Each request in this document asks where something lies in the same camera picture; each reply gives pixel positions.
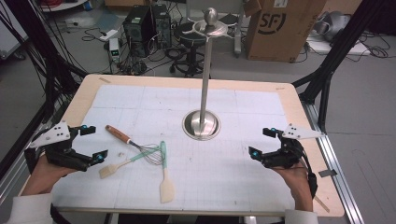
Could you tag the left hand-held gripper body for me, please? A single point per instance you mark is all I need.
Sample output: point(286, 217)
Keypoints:
point(62, 151)

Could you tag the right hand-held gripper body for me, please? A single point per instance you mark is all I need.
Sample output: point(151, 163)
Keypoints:
point(288, 155)

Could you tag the steel utensil rack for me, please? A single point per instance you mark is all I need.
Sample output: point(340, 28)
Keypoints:
point(205, 93)

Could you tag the person's right hand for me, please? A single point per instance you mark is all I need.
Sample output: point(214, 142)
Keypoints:
point(295, 182)

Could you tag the person's left hand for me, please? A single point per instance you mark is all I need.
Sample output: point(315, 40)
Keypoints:
point(43, 175)

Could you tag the white grid mat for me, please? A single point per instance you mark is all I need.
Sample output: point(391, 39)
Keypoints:
point(233, 171)

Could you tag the grey tape piece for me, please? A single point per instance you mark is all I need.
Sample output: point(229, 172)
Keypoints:
point(327, 173)

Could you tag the tan tape piece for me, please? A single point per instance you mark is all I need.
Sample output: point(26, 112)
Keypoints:
point(104, 80)

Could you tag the tan tape strip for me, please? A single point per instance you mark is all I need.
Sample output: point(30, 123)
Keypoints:
point(321, 204)

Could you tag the white device green display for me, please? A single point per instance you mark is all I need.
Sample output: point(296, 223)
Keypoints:
point(114, 49)

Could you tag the large cardboard box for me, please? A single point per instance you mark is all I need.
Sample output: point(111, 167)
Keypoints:
point(280, 40)

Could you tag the white power strip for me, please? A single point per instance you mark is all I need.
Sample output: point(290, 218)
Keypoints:
point(109, 34)

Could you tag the black round stool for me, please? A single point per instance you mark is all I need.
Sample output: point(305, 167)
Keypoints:
point(190, 59)

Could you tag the large black computer tower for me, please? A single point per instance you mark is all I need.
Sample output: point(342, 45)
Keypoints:
point(138, 31)

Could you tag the white flat board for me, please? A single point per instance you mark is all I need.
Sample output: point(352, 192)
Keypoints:
point(358, 48)

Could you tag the grey shiny bag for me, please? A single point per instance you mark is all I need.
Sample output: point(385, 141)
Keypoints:
point(333, 25)

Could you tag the slim black computer tower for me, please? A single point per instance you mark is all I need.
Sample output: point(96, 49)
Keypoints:
point(162, 28)

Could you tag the aluminium rail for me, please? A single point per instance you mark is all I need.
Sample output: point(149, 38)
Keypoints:
point(18, 168)
point(336, 174)

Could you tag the black frame post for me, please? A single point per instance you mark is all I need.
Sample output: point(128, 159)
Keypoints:
point(339, 46)
point(40, 46)

